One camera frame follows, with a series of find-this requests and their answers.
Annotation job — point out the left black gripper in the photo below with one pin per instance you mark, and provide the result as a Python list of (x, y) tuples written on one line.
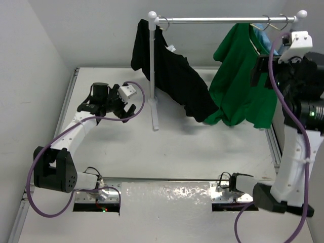
[(121, 113)]

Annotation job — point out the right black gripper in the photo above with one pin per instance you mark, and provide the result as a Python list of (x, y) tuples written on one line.
[(261, 66)]

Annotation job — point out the green t shirt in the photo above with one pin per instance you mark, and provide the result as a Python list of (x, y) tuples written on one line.
[(230, 87)]

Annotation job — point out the cream wire hanger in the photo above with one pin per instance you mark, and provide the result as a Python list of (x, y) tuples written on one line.
[(259, 49)]

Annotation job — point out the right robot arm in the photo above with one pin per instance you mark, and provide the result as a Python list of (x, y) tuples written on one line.
[(286, 193)]

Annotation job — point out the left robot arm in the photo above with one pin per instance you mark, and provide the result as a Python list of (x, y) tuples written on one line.
[(54, 168)]

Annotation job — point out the hanger holding blue shorts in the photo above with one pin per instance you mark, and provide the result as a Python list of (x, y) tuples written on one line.
[(283, 20)]

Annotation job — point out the black t shirt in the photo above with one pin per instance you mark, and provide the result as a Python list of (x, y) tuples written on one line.
[(173, 74)]

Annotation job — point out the hanger holding black shirt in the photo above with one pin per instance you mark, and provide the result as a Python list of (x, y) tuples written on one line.
[(162, 27)]

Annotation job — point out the light blue shorts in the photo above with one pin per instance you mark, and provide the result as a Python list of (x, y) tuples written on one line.
[(262, 36)]

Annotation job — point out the silver white clothes rack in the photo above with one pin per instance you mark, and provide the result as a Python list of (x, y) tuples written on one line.
[(153, 22)]

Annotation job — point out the white front cover panel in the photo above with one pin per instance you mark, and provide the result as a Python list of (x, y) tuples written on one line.
[(160, 212)]

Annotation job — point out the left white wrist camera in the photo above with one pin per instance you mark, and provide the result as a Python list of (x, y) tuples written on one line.
[(126, 92)]

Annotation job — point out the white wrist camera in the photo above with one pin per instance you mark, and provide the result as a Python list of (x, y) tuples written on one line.
[(298, 42), (126, 92)]

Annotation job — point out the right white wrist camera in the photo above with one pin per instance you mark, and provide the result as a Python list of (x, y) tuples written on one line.
[(298, 42)]

